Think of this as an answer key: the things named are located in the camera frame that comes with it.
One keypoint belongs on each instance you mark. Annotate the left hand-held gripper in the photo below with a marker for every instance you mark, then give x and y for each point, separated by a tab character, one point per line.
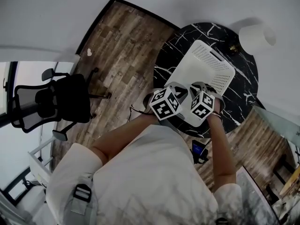
164	104

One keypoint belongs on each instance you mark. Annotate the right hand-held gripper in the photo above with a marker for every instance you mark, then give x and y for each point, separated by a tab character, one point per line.
202	105

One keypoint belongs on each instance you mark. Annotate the white perforated plastic basket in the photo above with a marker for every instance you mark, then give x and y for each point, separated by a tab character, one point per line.
199	64

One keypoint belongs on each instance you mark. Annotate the person's left forearm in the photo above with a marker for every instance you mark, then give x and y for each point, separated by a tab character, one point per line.
124	137

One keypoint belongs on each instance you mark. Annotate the person's right forearm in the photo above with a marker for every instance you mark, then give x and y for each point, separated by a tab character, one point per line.
221	149

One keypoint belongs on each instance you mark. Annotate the black device with blue screen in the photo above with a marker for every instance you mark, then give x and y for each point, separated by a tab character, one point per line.
198	150

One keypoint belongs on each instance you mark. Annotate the black marble table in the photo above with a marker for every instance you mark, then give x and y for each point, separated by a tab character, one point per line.
243	78

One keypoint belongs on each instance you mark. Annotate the person's white shirt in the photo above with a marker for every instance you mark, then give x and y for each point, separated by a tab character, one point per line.
145	177

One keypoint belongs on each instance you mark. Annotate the glass panel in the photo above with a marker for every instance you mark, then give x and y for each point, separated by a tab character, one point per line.
276	122

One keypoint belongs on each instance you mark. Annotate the white cylindrical lamp shade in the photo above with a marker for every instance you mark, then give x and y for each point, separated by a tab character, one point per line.
254	39

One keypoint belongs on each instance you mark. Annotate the white scrap on floor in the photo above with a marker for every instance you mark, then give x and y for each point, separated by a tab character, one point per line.
89	52

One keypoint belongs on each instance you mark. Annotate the black mesh office chair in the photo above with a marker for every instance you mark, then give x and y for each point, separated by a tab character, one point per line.
63	97

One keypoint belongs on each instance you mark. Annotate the light wooden furniture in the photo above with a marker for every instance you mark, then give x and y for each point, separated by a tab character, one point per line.
291	179

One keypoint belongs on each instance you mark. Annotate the white metal frame desk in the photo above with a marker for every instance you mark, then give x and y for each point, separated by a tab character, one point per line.
39	165

